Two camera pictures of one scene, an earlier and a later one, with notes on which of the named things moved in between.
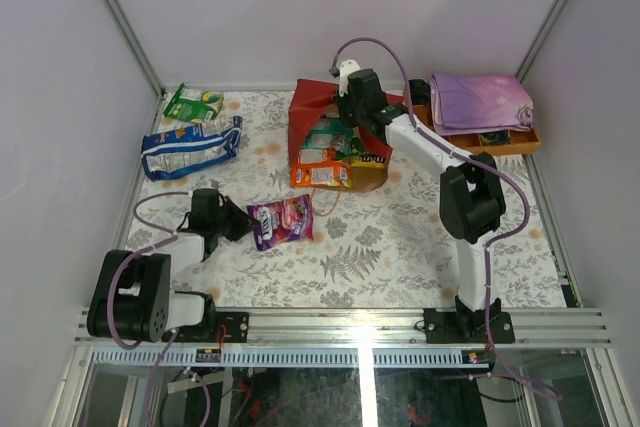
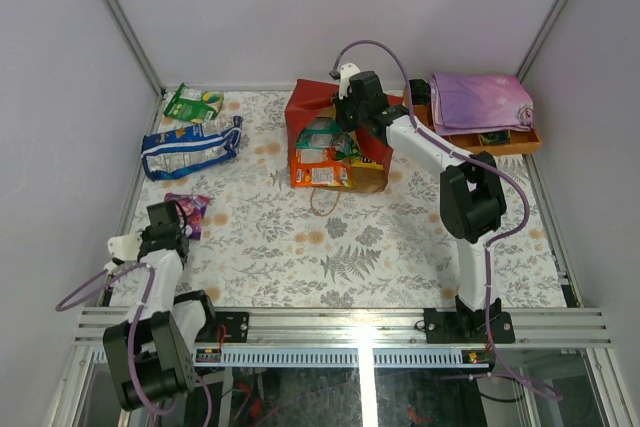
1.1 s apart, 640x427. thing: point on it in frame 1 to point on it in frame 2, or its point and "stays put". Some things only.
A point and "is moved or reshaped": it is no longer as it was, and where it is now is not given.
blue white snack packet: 176,151 stays put
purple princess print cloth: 461,103 stays put
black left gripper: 228,219 to 181,226
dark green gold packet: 494,138 stays put
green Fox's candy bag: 194,105 stays put
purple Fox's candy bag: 282,222 is moved or reshaped
